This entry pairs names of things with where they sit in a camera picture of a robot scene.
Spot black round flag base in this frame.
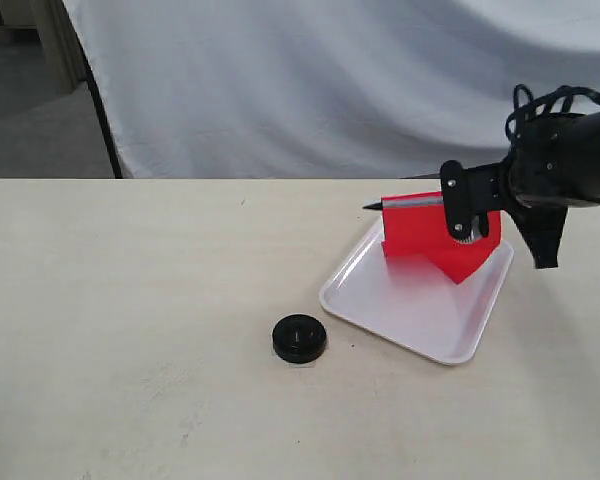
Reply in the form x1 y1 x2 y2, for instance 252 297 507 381
271 314 327 364

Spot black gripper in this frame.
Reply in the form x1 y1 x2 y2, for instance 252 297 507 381
439 115 588 239

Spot white backdrop cloth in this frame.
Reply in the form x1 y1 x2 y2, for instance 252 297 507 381
66 1 600 178

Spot red flag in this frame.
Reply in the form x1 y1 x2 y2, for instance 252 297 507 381
364 192 502 284

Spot white plastic tray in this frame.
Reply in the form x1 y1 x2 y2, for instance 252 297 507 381
319 219 514 365

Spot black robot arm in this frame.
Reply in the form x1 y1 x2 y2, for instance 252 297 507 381
439 112 600 241

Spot black cable bundle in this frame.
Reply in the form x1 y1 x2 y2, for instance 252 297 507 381
503 83 600 144

